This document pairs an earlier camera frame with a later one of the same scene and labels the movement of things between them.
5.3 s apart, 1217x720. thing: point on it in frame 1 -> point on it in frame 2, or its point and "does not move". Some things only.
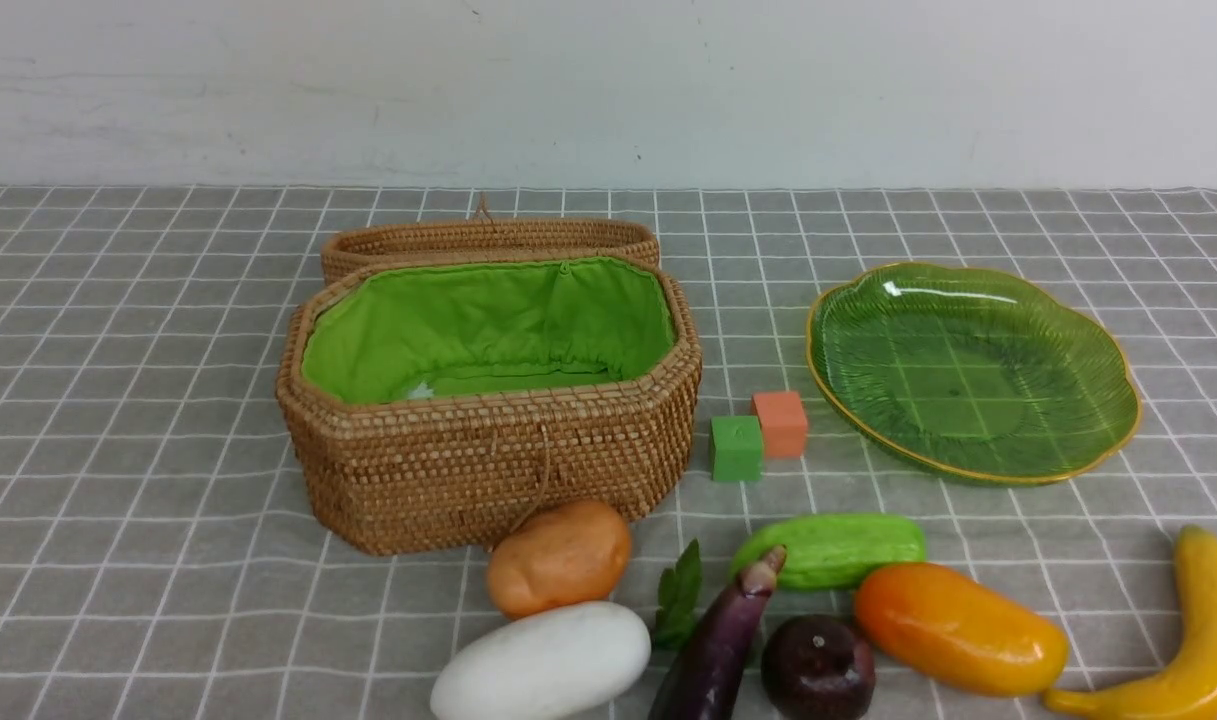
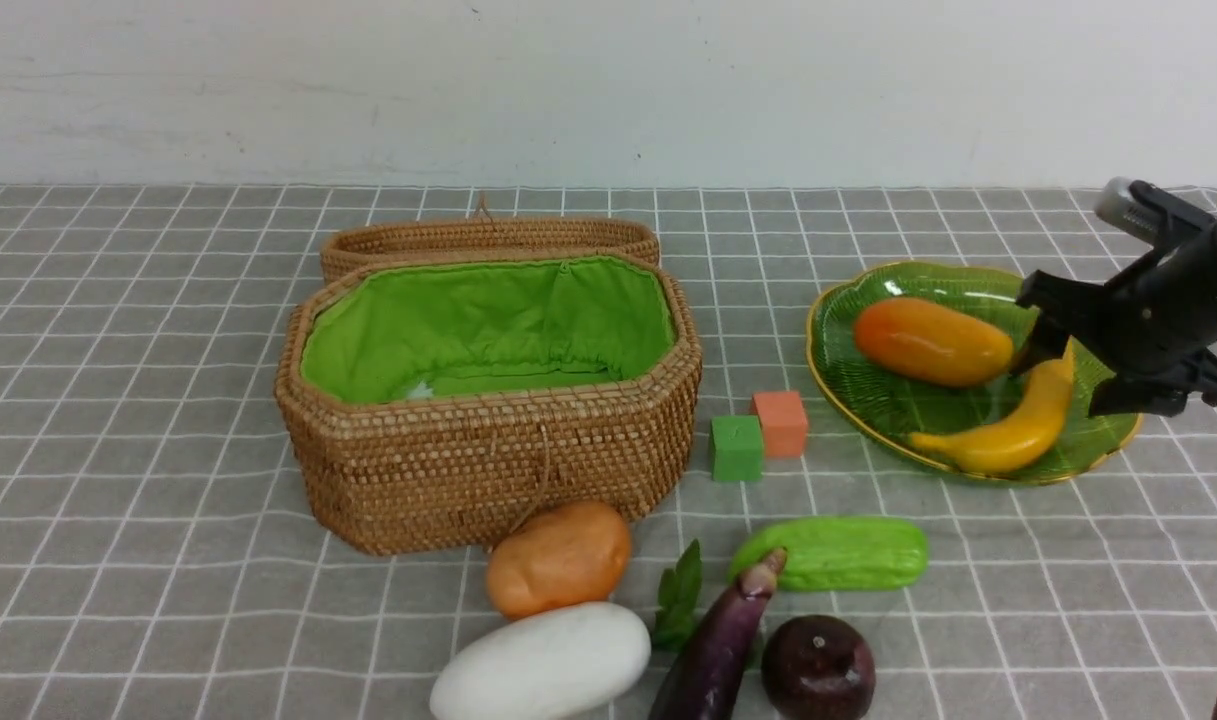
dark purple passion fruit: x=818 y=667 does not move
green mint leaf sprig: x=678 y=596 does not move
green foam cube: x=737 y=448 does not move
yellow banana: x=1205 y=665 -> x=1019 y=438
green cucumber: x=832 y=551 does not move
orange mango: x=961 y=630 -> x=932 y=343
